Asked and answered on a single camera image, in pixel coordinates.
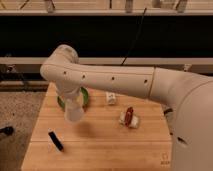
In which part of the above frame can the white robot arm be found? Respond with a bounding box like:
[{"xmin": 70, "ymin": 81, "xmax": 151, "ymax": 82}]
[{"xmin": 40, "ymin": 44, "xmax": 213, "ymax": 171}]

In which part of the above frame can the black eraser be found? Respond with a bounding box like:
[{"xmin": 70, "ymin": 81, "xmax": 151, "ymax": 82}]
[{"xmin": 48, "ymin": 131, "xmax": 64, "ymax": 151}]

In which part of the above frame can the white tube bottle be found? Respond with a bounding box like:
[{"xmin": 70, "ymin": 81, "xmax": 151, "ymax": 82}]
[{"xmin": 106, "ymin": 92, "xmax": 116, "ymax": 105}]

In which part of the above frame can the green bowl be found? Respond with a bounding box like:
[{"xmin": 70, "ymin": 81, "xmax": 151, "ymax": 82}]
[{"xmin": 57, "ymin": 87, "xmax": 89, "ymax": 110}]

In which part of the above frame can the red and white toy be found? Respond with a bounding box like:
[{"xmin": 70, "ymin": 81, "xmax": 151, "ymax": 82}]
[{"xmin": 119, "ymin": 107, "xmax": 139, "ymax": 129}]

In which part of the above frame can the wooden board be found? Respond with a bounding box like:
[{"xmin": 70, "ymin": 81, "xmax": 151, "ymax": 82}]
[{"xmin": 21, "ymin": 85, "xmax": 171, "ymax": 171}]

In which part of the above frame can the black chair base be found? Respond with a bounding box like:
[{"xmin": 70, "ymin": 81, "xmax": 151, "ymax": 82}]
[{"xmin": 0, "ymin": 126, "xmax": 14, "ymax": 136}]

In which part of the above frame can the black hanging cable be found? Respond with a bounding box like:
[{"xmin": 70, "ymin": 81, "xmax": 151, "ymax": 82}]
[{"xmin": 120, "ymin": 7, "xmax": 148, "ymax": 67}]

